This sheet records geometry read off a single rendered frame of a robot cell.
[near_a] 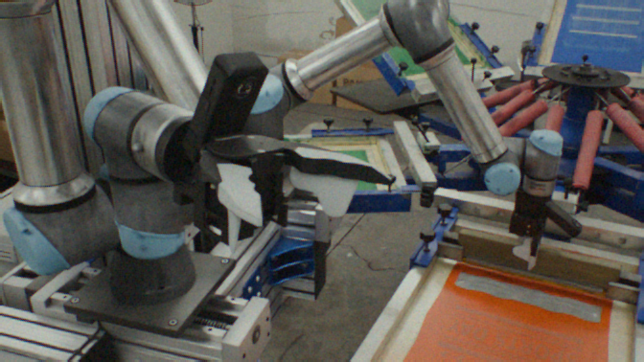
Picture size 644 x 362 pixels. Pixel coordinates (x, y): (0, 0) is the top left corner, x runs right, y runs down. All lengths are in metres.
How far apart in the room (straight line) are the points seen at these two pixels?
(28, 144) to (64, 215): 0.11
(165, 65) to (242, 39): 6.08
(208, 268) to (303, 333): 1.83
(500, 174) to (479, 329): 0.38
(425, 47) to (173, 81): 0.64
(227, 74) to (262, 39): 6.23
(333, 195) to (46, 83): 0.47
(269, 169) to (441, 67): 0.82
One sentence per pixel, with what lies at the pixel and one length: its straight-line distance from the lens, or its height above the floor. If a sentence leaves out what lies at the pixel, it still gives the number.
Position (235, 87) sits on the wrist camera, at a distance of 0.52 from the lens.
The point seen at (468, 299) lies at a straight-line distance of 1.61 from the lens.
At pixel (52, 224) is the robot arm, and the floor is 1.46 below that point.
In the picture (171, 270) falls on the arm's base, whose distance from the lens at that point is 1.07.
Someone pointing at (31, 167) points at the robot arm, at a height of 1.55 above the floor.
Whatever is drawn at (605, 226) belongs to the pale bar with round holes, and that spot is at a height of 1.04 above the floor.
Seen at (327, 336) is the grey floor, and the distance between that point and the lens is 2.94.
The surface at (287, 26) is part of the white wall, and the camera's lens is 6.55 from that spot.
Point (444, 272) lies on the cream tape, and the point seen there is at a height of 0.96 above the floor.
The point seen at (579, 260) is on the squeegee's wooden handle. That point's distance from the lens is 1.65.
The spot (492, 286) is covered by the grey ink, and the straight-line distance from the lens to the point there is 1.65.
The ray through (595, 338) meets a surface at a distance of 1.58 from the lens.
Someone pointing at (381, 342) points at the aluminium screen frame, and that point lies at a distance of 1.39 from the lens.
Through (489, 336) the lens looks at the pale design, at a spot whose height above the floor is 0.96.
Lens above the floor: 1.89
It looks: 26 degrees down
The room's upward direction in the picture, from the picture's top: straight up
